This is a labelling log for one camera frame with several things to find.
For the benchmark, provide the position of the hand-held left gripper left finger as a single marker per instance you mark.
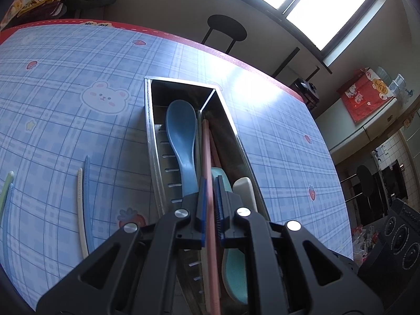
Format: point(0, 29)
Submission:
point(203, 210)

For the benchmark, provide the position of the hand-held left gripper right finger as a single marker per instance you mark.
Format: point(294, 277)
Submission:
point(219, 203)

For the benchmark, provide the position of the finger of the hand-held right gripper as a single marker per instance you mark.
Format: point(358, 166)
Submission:
point(346, 262)

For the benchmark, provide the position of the white spoon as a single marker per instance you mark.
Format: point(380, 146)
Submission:
point(244, 188)

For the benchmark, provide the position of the pink chopstick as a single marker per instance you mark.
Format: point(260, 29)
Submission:
point(207, 157)

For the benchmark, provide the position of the green spoon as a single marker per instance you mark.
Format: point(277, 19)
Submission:
point(234, 275)

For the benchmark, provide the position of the blue spoon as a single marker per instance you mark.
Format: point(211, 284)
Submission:
point(180, 128)

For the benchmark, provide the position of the metal utensil box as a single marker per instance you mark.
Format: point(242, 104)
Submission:
point(154, 131)

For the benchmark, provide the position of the black round chair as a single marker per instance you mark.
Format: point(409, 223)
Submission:
point(367, 180)

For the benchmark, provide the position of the blue chopstick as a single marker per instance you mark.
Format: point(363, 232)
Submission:
point(87, 187)
point(6, 236)

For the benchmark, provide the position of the white chopstick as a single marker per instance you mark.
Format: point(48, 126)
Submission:
point(79, 203)

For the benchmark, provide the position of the dark object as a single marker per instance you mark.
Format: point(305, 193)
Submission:
point(306, 93)

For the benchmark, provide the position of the red patterned cloth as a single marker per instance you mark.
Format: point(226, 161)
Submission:
point(364, 95)

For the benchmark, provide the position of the clear plastic containers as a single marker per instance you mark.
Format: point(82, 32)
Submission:
point(395, 82)

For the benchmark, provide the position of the black round stool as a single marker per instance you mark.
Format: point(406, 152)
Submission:
point(226, 28)

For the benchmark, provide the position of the green chopstick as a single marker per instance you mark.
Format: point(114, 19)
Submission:
point(8, 183)

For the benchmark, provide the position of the blue plaid tablecloth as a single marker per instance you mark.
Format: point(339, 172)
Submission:
point(65, 55)

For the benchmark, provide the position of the window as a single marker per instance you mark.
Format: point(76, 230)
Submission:
point(328, 6)

